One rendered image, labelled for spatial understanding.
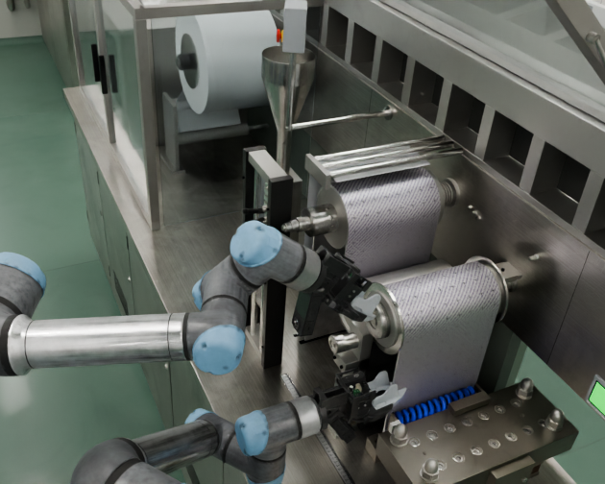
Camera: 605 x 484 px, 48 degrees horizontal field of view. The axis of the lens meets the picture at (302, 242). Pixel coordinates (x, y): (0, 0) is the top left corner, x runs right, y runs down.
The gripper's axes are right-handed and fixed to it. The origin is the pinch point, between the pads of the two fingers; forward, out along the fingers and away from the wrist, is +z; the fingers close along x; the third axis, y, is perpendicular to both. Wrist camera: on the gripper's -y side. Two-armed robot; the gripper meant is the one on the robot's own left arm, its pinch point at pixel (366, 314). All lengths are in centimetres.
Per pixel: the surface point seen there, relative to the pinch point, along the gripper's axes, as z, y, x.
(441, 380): 25.9, -3.5, -6.4
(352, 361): 8.1, -10.8, 1.0
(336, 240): 2.4, 4.8, 21.9
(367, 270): 11.7, 3.5, 17.7
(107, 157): 8, -42, 150
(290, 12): -24, 36, 52
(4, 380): 25, -145, 141
